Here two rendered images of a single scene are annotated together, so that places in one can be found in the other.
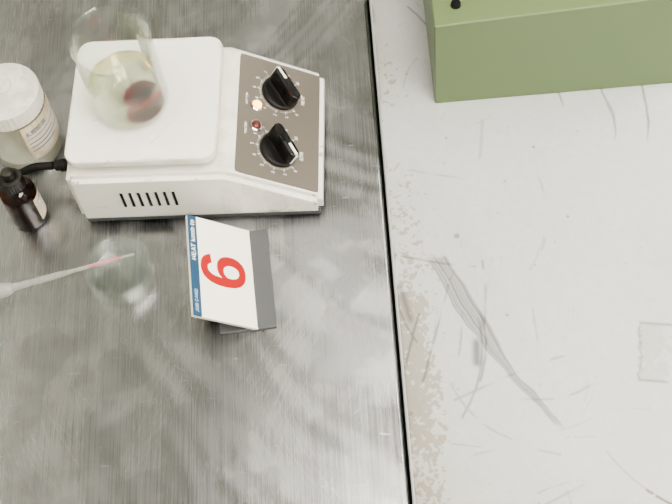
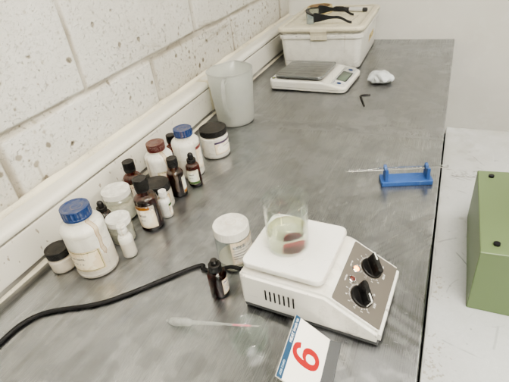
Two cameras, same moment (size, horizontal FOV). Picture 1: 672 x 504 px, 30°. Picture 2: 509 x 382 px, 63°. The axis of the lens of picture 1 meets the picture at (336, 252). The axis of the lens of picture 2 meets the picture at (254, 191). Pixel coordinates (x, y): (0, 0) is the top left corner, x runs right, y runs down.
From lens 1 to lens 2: 0.44 m
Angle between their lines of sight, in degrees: 31
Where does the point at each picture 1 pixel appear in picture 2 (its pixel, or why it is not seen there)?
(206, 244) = (301, 336)
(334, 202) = (388, 342)
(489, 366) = not seen: outside the picture
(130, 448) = not seen: outside the picture
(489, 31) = not seen: outside the picture
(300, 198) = (366, 330)
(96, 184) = (253, 280)
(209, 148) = (320, 278)
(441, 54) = (479, 273)
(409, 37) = (454, 267)
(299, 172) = (370, 314)
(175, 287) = (276, 356)
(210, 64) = (336, 238)
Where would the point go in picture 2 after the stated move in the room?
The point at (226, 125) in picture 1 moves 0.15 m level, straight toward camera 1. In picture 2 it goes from (335, 272) to (328, 373)
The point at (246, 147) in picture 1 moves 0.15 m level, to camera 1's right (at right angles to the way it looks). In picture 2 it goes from (342, 287) to (468, 308)
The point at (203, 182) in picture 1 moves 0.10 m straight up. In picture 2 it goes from (311, 298) to (308, 239)
